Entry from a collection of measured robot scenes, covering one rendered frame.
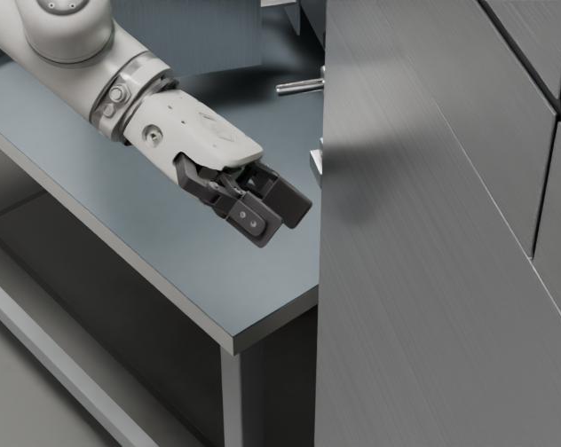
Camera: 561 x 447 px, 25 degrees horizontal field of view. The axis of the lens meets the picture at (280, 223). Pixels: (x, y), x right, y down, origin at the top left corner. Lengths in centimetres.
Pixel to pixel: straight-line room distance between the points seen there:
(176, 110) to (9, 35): 17
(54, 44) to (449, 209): 46
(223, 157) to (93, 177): 66
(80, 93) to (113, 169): 61
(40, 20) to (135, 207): 63
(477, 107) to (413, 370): 26
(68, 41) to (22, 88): 83
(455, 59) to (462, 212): 9
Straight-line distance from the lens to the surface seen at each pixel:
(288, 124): 181
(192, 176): 107
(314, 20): 167
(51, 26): 108
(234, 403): 170
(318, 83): 123
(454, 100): 71
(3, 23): 117
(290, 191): 117
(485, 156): 68
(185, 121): 111
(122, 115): 114
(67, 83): 115
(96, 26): 109
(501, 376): 72
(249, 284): 157
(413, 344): 87
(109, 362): 251
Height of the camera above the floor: 185
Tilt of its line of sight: 42 degrees down
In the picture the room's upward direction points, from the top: straight up
